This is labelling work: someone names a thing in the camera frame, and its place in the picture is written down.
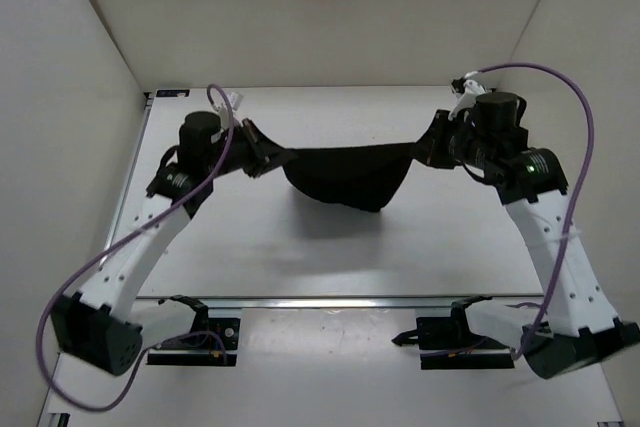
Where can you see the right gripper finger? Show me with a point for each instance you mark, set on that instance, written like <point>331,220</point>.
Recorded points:
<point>433,138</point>
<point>441,159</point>

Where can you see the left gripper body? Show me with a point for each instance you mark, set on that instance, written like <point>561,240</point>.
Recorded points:
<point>239,151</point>

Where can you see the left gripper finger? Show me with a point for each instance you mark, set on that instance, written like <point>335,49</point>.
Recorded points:
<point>263,166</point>
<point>263,148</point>

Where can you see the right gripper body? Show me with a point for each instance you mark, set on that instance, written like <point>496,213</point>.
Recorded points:
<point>474,149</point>

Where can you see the black skirt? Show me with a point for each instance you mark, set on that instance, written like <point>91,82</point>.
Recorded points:
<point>365,178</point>

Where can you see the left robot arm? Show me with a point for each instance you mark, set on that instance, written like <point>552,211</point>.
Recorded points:
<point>97,324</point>

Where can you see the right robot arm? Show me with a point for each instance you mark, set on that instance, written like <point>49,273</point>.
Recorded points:
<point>575,326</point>

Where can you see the left table corner label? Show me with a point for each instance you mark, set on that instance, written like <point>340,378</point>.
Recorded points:
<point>172,93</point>

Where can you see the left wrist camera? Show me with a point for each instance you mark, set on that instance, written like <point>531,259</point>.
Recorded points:
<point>221,108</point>

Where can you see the aluminium table front rail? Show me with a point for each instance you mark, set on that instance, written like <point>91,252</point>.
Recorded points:
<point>329,302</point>

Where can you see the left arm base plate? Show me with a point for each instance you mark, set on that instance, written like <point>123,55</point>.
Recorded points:
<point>214,345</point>

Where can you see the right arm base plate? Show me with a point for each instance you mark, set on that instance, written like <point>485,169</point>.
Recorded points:
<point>447,344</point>

